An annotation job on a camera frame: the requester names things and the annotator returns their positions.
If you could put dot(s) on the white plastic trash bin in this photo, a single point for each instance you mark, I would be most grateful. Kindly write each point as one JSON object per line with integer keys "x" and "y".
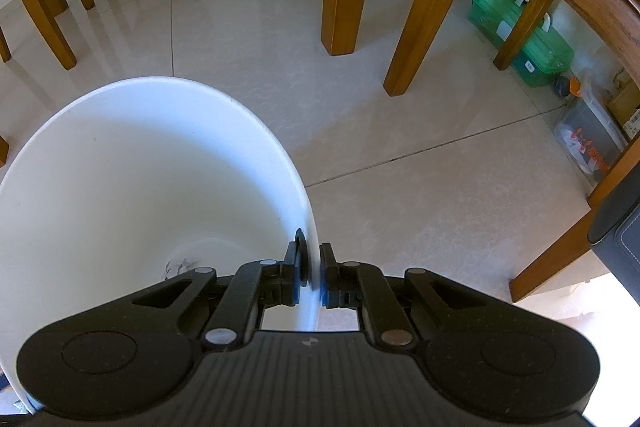
{"x": 150, "y": 167}

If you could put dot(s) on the dark grey leather box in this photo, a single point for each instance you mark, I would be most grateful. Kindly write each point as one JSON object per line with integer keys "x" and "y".
{"x": 620, "y": 237}

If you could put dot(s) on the clear plastic storage box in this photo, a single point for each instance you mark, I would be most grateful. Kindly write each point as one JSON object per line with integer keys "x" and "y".
{"x": 590, "y": 132}

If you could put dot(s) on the green plastic storage box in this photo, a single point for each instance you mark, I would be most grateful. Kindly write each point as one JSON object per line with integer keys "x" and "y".
{"x": 540, "y": 52}

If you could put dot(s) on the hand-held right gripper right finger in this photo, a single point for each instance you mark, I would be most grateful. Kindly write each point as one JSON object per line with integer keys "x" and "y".
{"x": 324, "y": 292}

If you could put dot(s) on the brown cardboard box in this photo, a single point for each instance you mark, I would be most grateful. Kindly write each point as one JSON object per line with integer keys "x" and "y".
{"x": 625, "y": 104}

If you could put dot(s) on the black round knob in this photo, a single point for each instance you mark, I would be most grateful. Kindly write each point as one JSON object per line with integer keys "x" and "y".
{"x": 300, "y": 239}

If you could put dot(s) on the crumpled white paper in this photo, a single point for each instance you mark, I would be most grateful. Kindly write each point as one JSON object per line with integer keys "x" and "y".
{"x": 177, "y": 267}

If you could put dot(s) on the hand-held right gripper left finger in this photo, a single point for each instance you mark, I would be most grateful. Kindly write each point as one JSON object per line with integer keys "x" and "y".
{"x": 299, "y": 283}

